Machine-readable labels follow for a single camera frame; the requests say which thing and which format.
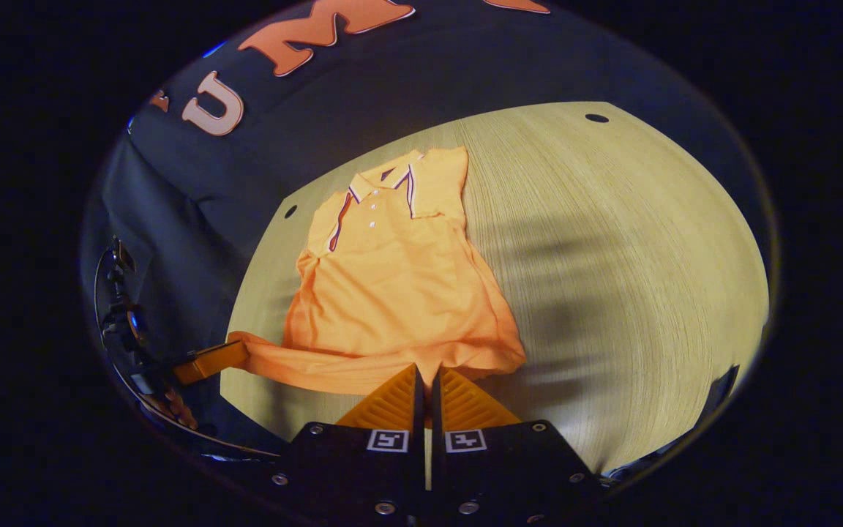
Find orange polo T-shirt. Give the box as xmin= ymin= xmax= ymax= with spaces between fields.
xmin=228 ymin=146 xmax=528 ymax=400

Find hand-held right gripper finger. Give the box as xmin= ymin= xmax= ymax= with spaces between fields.
xmin=271 ymin=363 xmax=427 ymax=525
xmin=430 ymin=365 xmax=606 ymax=525

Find black cable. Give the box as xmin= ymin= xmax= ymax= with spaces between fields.
xmin=92 ymin=245 xmax=282 ymax=460

